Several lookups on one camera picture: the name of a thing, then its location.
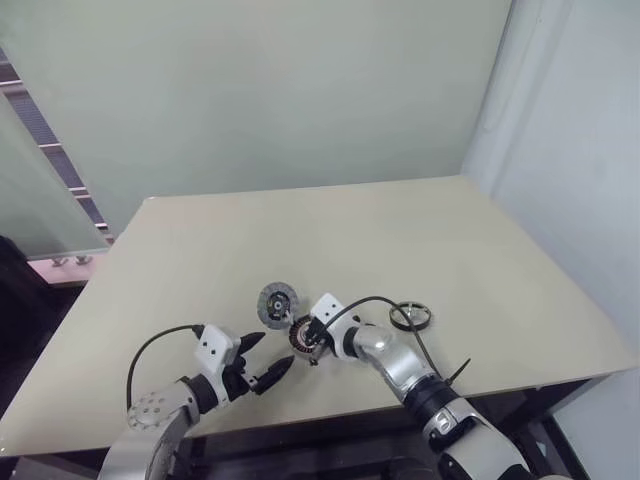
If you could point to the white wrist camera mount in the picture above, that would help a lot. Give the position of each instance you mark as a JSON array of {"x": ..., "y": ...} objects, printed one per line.
[
  {"x": 327, "y": 306},
  {"x": 215, "y": 347}
]

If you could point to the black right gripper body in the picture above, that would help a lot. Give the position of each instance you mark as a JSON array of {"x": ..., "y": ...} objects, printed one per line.
[{"x": 320, "y": 337}]

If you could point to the black rounded object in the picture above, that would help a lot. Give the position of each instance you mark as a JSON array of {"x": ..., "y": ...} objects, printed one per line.
[{"x": 15, "y": 280}]

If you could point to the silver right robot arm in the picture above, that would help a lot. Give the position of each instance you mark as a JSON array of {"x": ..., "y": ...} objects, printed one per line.
[{"x": 400, "y": 365}]

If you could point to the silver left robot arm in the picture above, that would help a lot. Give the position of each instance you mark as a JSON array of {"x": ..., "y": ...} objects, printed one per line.
[{"x": 150, "y": 410}]

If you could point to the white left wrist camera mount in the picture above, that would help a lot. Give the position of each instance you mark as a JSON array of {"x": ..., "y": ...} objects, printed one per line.
[{"x": 215, "y": 347}]

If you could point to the grey round motor lid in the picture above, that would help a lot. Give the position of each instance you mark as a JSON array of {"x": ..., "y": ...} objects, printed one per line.
[{"x": 265, "y": 300}]

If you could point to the metal glass clamp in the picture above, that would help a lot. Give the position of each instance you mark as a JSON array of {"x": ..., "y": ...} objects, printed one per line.
[
  {"x": 81, "y": 259},
  {"x": 58, "y": 261}
]

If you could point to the frosted glass panel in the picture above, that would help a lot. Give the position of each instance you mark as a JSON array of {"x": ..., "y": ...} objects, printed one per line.
[{"x": 30, "y": 200}]

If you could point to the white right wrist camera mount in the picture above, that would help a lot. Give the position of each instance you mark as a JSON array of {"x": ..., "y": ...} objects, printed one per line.
[{"x": 327, "y": 306}]

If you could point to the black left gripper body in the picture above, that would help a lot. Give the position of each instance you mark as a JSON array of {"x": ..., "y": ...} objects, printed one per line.
[{"x": 235, "y": 377}]

